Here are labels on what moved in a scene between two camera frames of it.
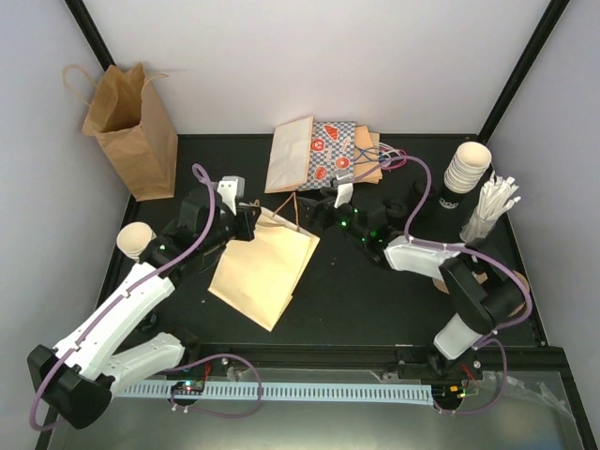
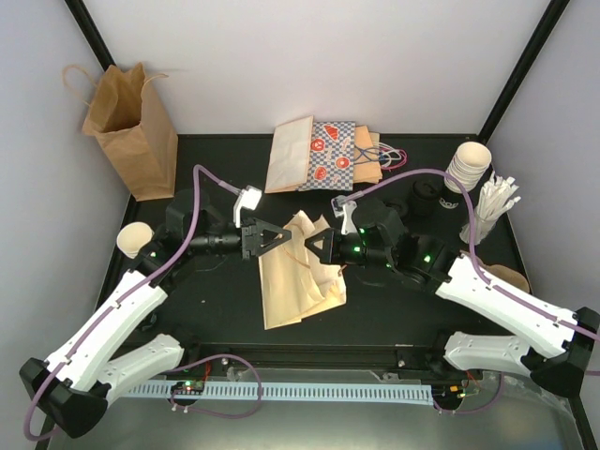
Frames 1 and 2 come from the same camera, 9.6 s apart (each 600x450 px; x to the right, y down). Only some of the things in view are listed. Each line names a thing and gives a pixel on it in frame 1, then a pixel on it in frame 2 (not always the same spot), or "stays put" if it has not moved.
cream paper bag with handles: (259, 277) to (295, 284)
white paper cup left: (133, 238) stays put
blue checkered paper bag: (332, 151) stays put
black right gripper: (315, 208) to (331, 254)
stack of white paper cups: (468, 168) stays put
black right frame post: (524, 65) stays put
